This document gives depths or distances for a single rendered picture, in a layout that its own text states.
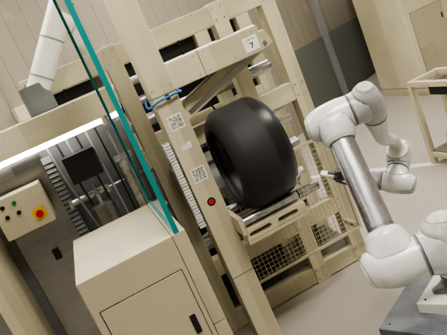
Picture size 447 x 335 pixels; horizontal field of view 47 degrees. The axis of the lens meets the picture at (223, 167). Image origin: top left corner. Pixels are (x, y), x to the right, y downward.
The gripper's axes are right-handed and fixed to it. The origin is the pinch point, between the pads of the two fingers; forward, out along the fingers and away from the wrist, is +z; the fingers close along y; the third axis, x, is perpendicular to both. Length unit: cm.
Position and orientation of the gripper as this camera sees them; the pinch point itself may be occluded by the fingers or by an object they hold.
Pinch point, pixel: (327, 174)
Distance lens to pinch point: 258.8
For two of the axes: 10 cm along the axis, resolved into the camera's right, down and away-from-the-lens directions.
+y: 1.8, 7.1, 6.8
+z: -9.2, -1.2, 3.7
